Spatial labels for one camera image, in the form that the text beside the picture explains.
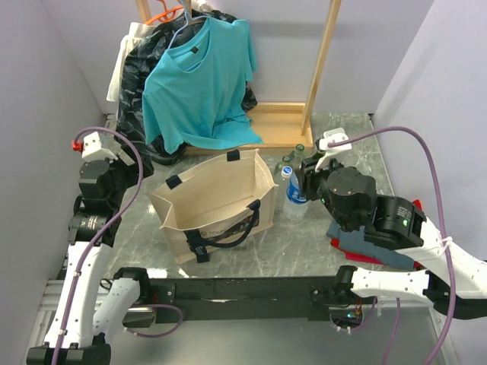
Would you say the dark leaf-print shirt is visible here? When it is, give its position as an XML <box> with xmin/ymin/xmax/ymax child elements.
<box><xmin>116</xmin><ymin>10</ymin><xmax>257</xmax><ymax>164</ymax></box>

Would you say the blue-cap water bottle labelled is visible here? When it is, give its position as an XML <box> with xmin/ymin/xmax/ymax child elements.
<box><xmin>282</xmin><ymin>167</ymin><xmax>309</xmax><ymax>222</ymax></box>

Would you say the folded grey-blue garment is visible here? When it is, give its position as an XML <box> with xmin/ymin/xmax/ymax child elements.
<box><xmin>326</xmin><ymin>220</ymin><xmax>415</xmax><ymax>271</ymax></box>

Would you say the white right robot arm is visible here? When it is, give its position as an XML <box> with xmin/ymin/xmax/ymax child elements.
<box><xmin>297</xmin><ymin>154</ymin><xmax>486</xmax><ymax>320</ymax></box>

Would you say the cream hanging garment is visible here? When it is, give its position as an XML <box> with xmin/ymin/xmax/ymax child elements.
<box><xmin>106</xmin><ymin>22</ymin><xmax>155</xmax><ymax>103</ymax></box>

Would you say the folded red garment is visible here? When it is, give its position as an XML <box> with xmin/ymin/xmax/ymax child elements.
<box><xmin>329</xmin><ymin>199</ymin><xmax>425</xmax><ymax>271</ymax></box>

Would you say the orange clothes hanger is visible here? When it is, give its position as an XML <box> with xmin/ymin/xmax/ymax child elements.
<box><xmin>145</xmin><ymin>0</ymin><xmax>184</xmax><ymax>25</ymax></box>

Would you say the light blue clothes hanger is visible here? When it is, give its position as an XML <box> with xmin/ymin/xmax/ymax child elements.
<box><xmin>166</xmin><ymin>0</ymin><xmax>206</xmax><ymax>50</ymax></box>

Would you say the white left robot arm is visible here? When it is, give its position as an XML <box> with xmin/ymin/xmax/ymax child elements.
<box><xmin>26</xmin><ymin>134</ymin><xmax>152</xmax><ymax>364</ymax></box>

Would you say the cream canvas tote bag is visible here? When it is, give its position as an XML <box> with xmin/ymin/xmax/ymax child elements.
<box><xmin>149</xmin><ymin>149</ymin><xmax>278</xmax><ymax>264</ymax></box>

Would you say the aluminium extrusion rail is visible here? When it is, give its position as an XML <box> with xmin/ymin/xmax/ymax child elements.
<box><xmin>39</xmin><ymin>280</ymin><xmax>64</xmax><ymax>312</ymax></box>

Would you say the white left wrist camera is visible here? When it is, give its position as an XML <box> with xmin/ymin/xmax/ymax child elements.
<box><xmin>72</xmin><ymin>132</ymin><xmax>118</xmax><ymax>163</ymax></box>

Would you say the wooden clothes rack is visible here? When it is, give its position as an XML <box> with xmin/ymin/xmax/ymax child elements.
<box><xmin>135</xmin><ymin>0</ymin><xmax>342</xmax><ymax>157</ymax></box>

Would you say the turquoise t-shirt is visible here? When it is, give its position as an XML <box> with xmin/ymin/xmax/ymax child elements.
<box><xmin>142</xmin><ymin>17</ymin><xmax>262</xmax><ymax>154</ymax></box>

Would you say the Chang soda bottle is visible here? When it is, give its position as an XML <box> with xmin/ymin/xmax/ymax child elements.
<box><xmin>274</xmin><ymin>155</ymin><xmax>293</xmax><ymax>174</ymax></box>
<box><xmin>290</xmin><ymin>144</ymin><xmax>305</xmax><ymax>160</ymax></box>

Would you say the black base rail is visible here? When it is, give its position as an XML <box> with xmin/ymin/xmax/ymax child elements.
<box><xmin>106</xmin><ymin>275</ymin><xmax>377</xmax><ymax>322</ymax></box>

